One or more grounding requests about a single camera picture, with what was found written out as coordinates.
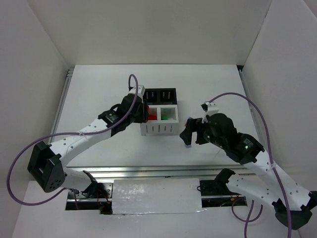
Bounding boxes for white container pair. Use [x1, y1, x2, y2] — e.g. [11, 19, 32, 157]
[140, 105, 179, 136]

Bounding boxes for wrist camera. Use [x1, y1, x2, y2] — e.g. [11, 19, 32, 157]
[201, 102, 219, 123]
[129, 85, 145, 99]

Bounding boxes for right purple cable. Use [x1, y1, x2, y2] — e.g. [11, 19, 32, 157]
[208, 93, 293, 238]

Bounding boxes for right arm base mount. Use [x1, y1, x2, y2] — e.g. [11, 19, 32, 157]
[197, 180, 243, 208]

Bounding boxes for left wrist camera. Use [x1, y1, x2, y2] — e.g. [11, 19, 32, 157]
[129, 85, 145, 99]

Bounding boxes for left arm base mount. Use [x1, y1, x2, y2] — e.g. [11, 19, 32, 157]
[82, 181, 110, 204]

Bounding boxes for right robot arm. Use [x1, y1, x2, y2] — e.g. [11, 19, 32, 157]
[180, 113, 317, 230]

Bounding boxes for red ridged lego brick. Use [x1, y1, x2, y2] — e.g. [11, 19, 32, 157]
[148, 108, 158, 121]

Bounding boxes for aluminium rail frame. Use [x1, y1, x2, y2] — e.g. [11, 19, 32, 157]
[56, 64, 257, 178]

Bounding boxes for white foam cover panel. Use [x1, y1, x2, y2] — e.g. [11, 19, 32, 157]
[112, 178, 204, 215]

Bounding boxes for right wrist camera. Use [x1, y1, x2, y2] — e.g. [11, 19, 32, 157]
[201, 102, 219, 123]

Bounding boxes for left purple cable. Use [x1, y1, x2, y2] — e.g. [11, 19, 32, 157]
[6, 73, 141, 206]

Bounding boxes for purple cable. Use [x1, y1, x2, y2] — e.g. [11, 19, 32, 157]
[208, 93, 293, 238]
[6, 73, 141, 206]

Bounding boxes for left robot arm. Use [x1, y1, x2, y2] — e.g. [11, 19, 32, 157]
[27, 93, 149, 198]

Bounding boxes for black container pair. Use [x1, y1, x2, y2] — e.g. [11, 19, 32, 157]
[143, 88, 177, 105]

